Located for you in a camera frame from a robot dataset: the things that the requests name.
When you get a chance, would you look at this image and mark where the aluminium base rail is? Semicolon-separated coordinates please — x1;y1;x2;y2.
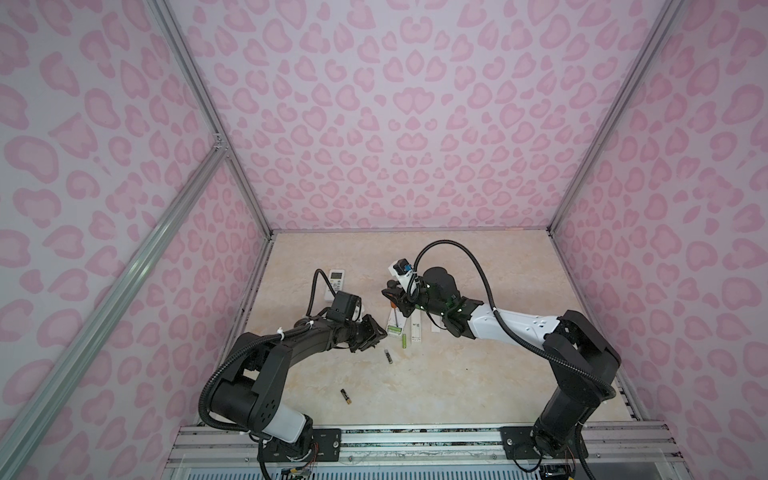
162;421;692;479

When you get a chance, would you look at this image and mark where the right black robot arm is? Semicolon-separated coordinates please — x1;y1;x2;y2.
382;240;621;462

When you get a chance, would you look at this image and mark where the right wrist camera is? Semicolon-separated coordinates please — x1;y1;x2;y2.
388;259;418;293

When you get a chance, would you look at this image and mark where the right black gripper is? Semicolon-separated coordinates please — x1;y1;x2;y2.
380;280;447;319

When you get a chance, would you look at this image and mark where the white air conditioner remote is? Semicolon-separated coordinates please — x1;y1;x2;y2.
324;269;345;302

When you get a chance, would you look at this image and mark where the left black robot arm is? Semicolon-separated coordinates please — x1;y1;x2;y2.
198;269;387;461

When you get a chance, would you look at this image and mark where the long slim white remote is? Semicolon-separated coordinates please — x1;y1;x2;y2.
410;315;422;343

